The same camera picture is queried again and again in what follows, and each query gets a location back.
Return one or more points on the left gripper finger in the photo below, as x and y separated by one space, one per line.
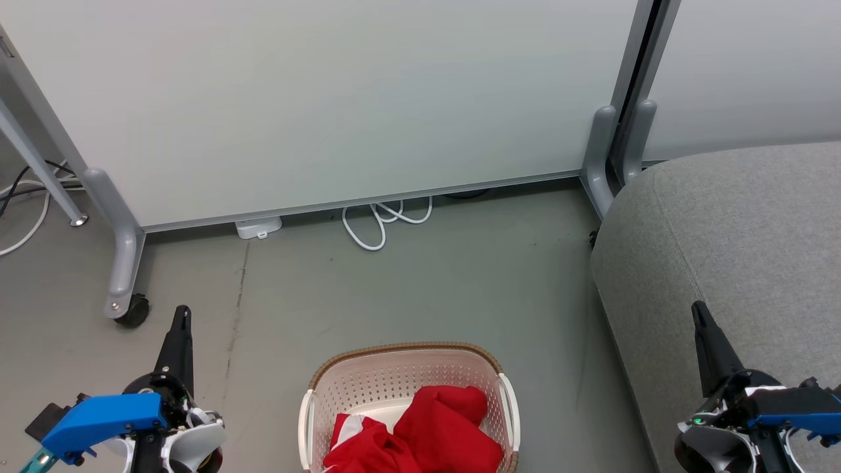
177 348

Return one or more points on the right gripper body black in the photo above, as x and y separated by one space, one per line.
736 394

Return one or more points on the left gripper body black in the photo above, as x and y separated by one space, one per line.
158 394

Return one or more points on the grey metal table leg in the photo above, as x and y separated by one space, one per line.
39 167

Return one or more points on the grey fabric sofa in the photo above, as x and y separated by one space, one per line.
736 230

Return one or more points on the left blue wrist camera mount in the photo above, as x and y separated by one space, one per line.
98 420

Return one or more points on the narrow white partition panel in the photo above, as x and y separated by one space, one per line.
755 66

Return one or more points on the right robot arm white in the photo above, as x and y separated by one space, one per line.
713 450

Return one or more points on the wide white partition panel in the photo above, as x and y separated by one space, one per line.
328 98

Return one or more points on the plain red garment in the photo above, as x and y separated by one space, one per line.
447 427

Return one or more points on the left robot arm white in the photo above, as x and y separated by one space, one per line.
194 447

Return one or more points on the long grey partition foot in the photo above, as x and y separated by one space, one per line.
125 256

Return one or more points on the white perforated laundry basket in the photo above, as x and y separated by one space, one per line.
394 374

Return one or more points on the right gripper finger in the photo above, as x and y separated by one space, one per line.
715 355

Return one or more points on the white power adapter box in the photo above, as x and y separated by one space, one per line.
258 226

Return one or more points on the small black caster wheel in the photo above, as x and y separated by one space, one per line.
594 238

